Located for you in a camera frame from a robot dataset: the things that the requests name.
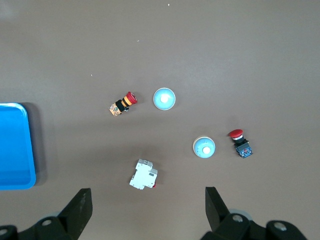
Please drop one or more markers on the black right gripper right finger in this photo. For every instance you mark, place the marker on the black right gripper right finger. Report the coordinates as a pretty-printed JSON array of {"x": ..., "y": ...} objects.
[{"x": 217, "y": 215}]

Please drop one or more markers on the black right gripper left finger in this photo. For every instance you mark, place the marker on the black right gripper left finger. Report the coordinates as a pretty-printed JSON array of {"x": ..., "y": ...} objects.
[{"x": 77, "y": 212}]

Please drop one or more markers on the blue call bell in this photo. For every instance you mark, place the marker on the blue call bell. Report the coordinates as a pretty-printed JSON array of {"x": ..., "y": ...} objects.
[
  {"x": 160, "y": 105},
  {"x": 200, "y": 143}
]

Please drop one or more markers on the red mushroom push button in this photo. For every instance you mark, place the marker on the red mushroom push button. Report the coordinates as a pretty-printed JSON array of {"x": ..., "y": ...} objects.
[{"x": 241, "y": 146}]

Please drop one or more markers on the white circuit breaker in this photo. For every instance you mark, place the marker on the white circuit breaker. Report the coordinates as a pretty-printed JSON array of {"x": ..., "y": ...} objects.
[{"x": 143, "y": 175}]

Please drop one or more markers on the blue plastic tray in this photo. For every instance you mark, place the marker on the blue plastic tray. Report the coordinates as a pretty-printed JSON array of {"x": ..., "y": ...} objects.
[{"x": 15, "y": 150}]

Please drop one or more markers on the orange emergency stop button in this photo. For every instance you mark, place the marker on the orange emergency stop button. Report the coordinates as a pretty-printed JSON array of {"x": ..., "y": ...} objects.
[{"x": 122, "y": 103}]

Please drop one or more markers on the brown table cover sheet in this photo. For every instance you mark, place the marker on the brown table cover sheet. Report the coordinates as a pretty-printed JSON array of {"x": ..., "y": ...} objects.
[{"x": 200, "y": 62}]

